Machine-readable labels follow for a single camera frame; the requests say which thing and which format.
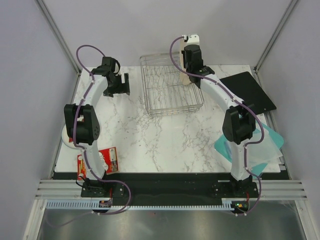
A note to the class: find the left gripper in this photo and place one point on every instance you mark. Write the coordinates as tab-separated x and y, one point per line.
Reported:
123	88

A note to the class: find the metal wire dish rack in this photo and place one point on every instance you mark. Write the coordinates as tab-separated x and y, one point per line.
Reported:
164	91

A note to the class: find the pink and cream plate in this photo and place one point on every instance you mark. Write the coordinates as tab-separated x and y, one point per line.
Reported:
184	78

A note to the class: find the watermelon pattern plate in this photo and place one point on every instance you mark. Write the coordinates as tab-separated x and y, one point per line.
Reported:
68	141

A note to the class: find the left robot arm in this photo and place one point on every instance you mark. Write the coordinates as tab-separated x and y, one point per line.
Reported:
82	124

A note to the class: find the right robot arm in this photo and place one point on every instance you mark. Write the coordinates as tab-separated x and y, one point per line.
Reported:
238	124

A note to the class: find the red instruction card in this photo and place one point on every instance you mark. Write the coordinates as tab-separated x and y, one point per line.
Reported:
109	159

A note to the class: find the black square mat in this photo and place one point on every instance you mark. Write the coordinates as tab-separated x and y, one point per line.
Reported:
246	87

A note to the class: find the teal cutting mat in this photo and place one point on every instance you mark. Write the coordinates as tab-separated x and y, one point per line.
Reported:
277	138

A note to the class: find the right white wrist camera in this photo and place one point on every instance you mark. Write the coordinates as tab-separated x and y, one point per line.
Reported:
190	39

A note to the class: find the left aluminium frame post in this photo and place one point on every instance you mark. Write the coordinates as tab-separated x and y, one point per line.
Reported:
57	34

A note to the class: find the aluminium frame post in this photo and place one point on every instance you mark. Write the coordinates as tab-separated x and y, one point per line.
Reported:
276	33
57	34

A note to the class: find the white slotted cable duct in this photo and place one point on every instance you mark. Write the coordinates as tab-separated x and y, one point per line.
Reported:
97	204

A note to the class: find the right aluminium frame post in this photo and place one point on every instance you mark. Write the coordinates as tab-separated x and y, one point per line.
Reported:
276	33

